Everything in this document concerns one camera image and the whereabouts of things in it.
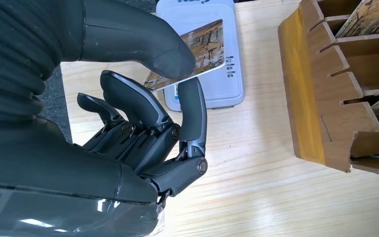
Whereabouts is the white card reader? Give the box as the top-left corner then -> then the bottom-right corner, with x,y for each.
155,0 -> 246,113

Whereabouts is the wooden card organizer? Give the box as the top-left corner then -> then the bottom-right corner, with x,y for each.
278,0 -> 379,175

